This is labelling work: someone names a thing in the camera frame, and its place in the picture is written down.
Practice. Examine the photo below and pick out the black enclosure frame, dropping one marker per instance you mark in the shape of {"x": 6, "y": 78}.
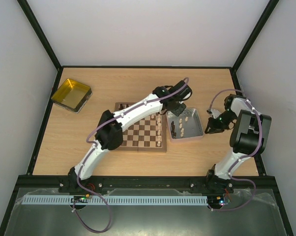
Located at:
{"x": 263, "y": 180}

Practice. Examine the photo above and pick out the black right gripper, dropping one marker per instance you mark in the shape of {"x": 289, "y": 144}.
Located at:
{"x": 214, "y": 124}

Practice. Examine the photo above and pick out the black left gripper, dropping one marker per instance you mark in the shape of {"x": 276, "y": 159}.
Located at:
{"x": 178, "y": 111}

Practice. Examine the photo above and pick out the wooden chess board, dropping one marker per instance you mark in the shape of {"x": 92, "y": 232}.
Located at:
{"x": 147, "y": 135}

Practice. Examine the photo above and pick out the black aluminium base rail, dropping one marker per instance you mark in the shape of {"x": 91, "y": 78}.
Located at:
{"x": 100, "y": 184}

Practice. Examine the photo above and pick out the yellow tin lid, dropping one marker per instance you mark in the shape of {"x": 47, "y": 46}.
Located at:
{"x": 72, "y": 95}

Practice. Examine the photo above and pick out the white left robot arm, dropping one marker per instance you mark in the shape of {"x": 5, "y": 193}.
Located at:
{"x": 108, "y": 135}

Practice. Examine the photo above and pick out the slotted grey cable duct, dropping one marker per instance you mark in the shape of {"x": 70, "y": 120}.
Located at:
{"x": 120, "y": 200}

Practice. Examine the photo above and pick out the pink metal tin tray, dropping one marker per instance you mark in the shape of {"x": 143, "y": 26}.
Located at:
{"x": 193, "y": 129}

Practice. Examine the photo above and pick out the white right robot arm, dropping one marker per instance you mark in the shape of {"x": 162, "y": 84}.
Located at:
{"x": 250, "y": 130}

